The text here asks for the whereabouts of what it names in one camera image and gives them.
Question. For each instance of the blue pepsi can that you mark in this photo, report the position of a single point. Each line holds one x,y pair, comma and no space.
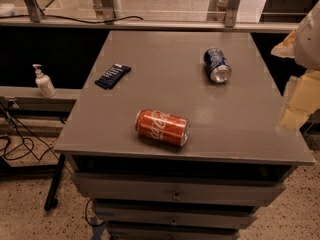
217,66

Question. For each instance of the black metal stand leg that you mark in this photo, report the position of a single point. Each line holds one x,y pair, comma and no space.
51,200

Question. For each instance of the grey metal railing frame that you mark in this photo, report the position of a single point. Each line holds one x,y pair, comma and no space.
193,15

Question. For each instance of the dark blue snack packet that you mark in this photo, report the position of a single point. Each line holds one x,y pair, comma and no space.
112,76

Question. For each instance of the white pump dispenser bottle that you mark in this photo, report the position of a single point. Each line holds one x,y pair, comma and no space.
44,82

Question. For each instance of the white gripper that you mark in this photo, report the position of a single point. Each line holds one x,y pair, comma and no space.
310,42

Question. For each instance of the red coca-cola can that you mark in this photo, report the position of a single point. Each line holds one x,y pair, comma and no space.
162,126

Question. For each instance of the grey drawer cabinet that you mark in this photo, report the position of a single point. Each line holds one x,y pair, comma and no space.
233,163

